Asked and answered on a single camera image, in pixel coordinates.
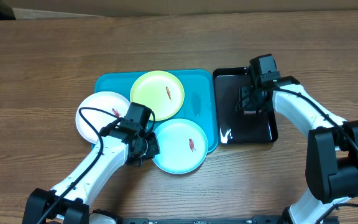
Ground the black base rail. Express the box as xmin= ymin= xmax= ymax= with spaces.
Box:
xmin=117 ymin=215 xmax=290 ymax=224

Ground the light blue plate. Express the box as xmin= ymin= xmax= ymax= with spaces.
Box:
xmin=153 ymin=119 xmax=208 ymax=174

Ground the teal plastic tray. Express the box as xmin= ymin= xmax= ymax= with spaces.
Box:
xmin=94 ymin=69 xmax=219 ymax=153

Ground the pink plate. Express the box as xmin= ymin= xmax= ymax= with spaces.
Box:
xmin=75 ymin=91 xmax=130 ymax=144

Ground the black rectangular tray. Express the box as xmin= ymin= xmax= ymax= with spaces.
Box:
xmin=213 ymin=67 xmax=278 ymax=145

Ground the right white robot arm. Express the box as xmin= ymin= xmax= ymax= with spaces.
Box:
xmin=236 ymin=77 xmax=358 ymax=223

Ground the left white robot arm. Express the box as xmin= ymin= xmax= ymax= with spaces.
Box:
xmin=22 ymin=133 xmax=159 ymax=224

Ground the yellow plate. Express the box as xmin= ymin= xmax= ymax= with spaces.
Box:
xmin=130 ymin=70 xmax=185 ymax=121

